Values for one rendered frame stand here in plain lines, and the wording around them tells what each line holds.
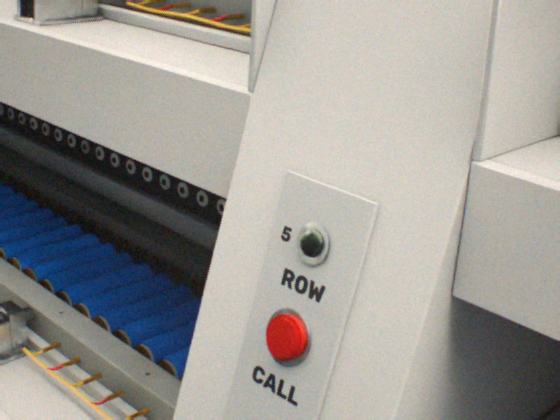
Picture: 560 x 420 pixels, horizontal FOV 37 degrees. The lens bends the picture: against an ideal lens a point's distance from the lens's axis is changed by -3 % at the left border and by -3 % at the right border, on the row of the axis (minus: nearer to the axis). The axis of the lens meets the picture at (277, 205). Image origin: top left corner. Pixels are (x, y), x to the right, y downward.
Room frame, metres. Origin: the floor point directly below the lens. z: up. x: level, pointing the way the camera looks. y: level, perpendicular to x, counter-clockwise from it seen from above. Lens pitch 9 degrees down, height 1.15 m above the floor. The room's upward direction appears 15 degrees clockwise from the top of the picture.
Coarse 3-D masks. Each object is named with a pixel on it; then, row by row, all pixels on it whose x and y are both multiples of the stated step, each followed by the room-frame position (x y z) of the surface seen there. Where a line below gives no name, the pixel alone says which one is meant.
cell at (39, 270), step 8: (88, 248) 0.56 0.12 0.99; (96, 248) 0.56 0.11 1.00; (104, 248) 0.56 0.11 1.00; (112, 248) 0.56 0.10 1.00; (64, 256) 0.54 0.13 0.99; (72, 256) 0.54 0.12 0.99; (80, 256) 0.55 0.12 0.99; (88, 256) 0.55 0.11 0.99; (96, 256) 0.55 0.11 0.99; (104, 256) 0.56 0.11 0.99; (32, 264) 0.53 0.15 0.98; (40, 264) 0.53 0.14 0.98; (48, 264) 0.53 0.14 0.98; (56, 264) 0.53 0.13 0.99; (64, 264) 0.53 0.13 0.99; (72, 264) 0.54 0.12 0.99; (80, 264) 0.54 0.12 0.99; (32, 272) 0.52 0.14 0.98; (40, 272) 0.52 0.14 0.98; (48, 272) 0.52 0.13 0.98; (56, 272) 0.53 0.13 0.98
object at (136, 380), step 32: (0, 288) 0.49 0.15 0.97; (32, 288) 0.49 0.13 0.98; (32, 320) 0.47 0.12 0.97; (64, 320) 0.45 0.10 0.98; (64, 352) 0.45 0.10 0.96; (96, 352) 0.42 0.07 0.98; (128, 352) 0.42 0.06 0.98; (64, 384) 0.42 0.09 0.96; (128, 384) 0.40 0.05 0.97; (160, 384) 0.40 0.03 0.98; (128, 416) 0.39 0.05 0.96; (160, 416) 0.39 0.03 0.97
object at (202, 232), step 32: (0, 128) 0.75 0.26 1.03; (64, 160) 0.68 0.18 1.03; (128, 192) 0.62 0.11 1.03; (160, 224) 0.60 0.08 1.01; (192, 224) 0.57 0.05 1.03; (0, 384) 0.42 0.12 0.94; (32, 384) 0.43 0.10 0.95; (0, 416) 0.39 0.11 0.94; (32, 416) 0.40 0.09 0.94; (64, 416) 0.40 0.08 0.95; (96, 416) 0.40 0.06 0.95
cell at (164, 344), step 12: (192, 324) 0.47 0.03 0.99; (156, 336) 0.45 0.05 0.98; (168, 336) 0.45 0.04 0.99; (180, 336) 0.46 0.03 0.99; (192, 336) 0.46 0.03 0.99; (144, 348) 0.44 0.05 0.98; (156, 348) 0.44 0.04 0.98; (168, 348) 0.45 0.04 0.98; (180, 348) 0.45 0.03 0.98; (156, 360) 0.44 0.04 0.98
